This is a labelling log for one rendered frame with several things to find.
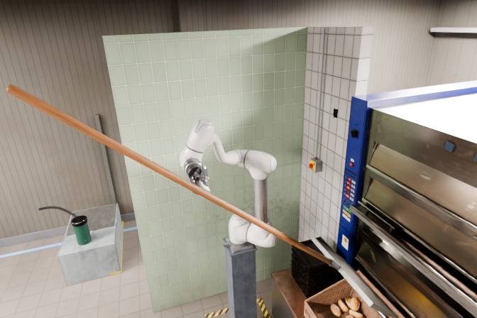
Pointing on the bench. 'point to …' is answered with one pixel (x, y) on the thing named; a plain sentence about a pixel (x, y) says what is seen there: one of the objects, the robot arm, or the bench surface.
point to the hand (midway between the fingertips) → (203, 189)
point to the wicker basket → (337, 290)
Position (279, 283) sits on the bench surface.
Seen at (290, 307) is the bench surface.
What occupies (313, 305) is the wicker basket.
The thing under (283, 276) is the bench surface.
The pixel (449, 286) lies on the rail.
